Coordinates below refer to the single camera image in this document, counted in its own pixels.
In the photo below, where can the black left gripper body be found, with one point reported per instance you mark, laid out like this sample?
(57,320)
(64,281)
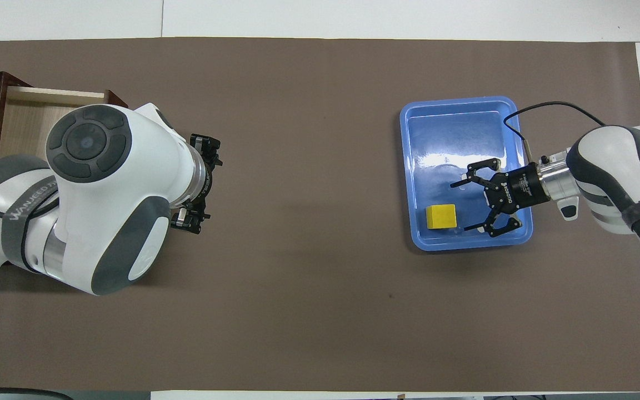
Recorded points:
(209,178)

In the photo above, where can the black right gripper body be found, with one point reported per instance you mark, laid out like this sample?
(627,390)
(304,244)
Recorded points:
(520,189)

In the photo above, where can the yellow cube block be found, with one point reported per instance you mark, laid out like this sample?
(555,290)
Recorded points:
(441,216)

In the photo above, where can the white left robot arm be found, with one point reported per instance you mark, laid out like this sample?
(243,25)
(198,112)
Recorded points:
(103,194)

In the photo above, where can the blue plastic tray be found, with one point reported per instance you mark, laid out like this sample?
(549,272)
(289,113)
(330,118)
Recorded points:
(453,139)

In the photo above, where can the brown paper table mat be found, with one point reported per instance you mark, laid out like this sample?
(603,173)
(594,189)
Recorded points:
(309,305)

